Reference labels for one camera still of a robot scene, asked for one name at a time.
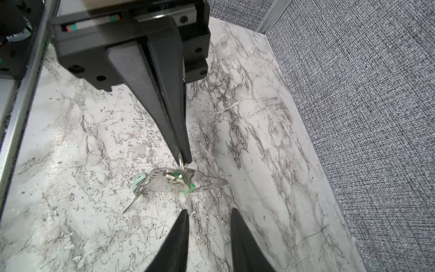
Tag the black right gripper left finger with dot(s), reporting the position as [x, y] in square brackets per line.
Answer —
[173, 254]

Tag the aluminium front rail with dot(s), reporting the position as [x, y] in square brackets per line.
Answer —
[20, 97]

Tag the aluminium enclosure frame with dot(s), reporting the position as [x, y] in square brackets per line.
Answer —
[274, 13]

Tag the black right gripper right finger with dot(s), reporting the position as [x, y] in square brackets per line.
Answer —
[246, 254]

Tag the bright green key tag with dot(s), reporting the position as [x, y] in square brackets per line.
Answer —
[181, 182]

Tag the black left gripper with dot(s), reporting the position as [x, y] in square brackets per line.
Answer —
[87, 44]

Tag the pale green key tag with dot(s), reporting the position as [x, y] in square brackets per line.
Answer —
[138, 181]

